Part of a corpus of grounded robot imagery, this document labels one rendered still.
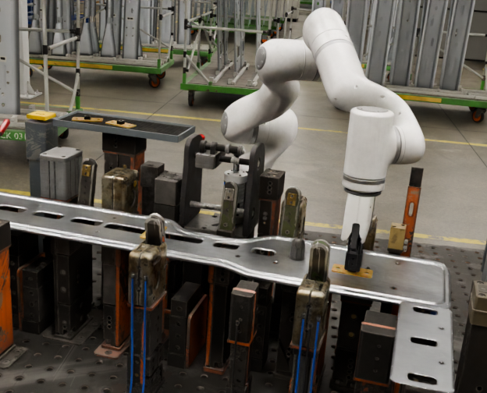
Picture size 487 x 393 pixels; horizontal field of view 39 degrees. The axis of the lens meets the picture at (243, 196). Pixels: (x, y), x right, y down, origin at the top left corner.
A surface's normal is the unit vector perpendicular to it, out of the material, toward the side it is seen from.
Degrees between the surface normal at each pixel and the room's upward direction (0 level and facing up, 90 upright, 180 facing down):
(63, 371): 0
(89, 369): 0
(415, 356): 0
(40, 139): 90
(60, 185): 90
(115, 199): 90
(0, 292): 90
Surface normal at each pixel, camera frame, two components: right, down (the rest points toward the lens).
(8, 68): 0.00, 0.28
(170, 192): -0.27, 0.29
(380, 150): 0.32, 0.32
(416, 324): 0.07, -0.94
